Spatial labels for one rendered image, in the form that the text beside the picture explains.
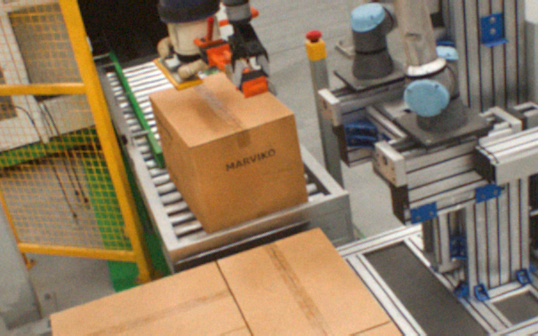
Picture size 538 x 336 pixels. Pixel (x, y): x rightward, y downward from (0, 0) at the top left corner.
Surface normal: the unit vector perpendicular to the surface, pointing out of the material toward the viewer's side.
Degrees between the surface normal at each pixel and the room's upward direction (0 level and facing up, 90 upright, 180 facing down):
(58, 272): 0
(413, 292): 0
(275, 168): 90
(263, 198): 90
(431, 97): 98
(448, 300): 0
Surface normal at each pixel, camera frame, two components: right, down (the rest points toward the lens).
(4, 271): 0.31, 0.40
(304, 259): -0.17, -0.87
